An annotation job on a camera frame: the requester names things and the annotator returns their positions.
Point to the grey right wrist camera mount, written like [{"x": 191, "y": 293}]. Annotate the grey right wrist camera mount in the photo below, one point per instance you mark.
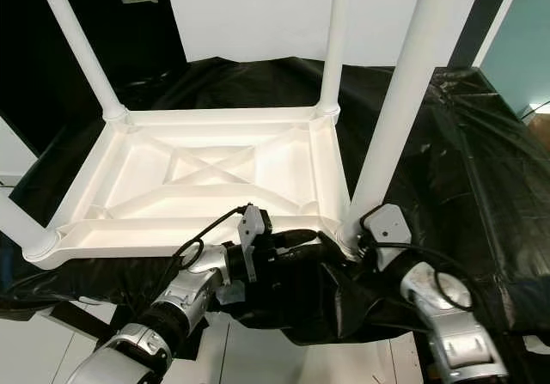
[{"x": 387, "y": 227}]

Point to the black door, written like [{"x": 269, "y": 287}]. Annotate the black door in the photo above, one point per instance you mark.
[{"x": 43, "y": 66}]

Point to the black wall pillar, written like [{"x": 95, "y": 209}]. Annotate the black wall pillar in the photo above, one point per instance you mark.
[{"x": 481, "y": 15}]

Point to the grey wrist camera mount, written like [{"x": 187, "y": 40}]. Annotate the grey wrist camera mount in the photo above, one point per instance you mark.
[
  {"x": 253, "y": 234},
  {"x": 387, "y": 227}
]

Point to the teal glass panel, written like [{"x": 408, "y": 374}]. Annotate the teal glass panel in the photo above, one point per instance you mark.
[{"x": 520, "y": 40}]

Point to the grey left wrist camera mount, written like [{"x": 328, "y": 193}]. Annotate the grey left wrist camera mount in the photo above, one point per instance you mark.
[{"x": 253, "y": 234}]

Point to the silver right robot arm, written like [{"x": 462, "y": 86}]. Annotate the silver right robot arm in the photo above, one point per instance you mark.
[{"x": 455, "y": 315}]

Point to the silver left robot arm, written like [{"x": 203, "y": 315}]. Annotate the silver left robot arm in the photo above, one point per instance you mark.
[{"x": 180, "y": 302}]

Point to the black plastic cover sheet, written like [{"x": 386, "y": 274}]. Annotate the black plastic cover sheet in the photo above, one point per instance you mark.
[{"x": 481, "y": 161}]

